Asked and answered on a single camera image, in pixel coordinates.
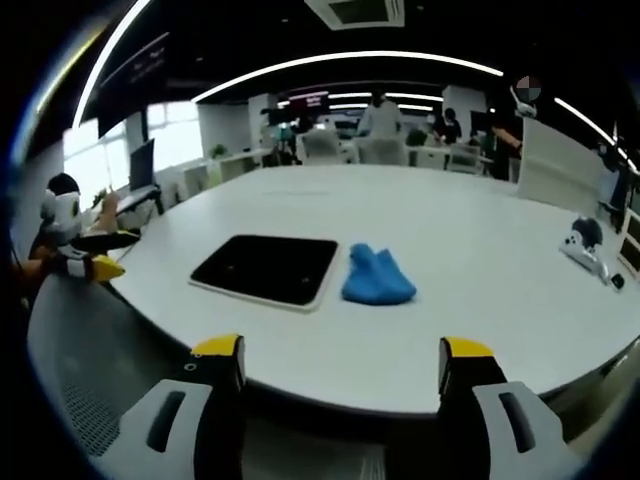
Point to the person's left hand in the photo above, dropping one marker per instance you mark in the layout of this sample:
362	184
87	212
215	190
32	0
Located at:
31	270

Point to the dark hanging screen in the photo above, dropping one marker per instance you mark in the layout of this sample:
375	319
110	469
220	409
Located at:
132	80

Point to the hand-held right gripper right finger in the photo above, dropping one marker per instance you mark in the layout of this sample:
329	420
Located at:
505	435

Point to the small black object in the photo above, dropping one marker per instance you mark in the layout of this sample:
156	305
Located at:
618	280

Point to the tan object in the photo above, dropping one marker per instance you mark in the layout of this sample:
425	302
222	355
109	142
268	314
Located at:
104	215

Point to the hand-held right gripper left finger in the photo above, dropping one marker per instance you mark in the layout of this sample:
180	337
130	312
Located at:
175	435

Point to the white device with black part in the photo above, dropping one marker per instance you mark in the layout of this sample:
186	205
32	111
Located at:
584	242

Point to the dark computer monitor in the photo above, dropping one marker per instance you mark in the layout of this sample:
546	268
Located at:
142	165

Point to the blue cleaning cloth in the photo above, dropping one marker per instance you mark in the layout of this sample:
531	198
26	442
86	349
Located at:
375	282

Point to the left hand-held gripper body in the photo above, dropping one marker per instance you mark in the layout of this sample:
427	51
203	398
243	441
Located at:
62	215

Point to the ceiling air vent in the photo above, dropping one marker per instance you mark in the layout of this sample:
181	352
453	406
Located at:
357	12

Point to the red lit wall screen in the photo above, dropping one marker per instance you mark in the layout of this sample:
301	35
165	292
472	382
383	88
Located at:
310	102

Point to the grey mesh office chair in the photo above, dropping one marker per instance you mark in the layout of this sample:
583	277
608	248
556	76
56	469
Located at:
95	350

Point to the long curved ceiling light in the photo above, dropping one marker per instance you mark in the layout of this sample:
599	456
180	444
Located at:
107	55
350	55

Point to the green potted plant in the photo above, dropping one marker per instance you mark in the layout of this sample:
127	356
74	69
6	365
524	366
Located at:
218	151

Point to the white partition board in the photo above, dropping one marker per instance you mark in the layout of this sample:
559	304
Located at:
555	165

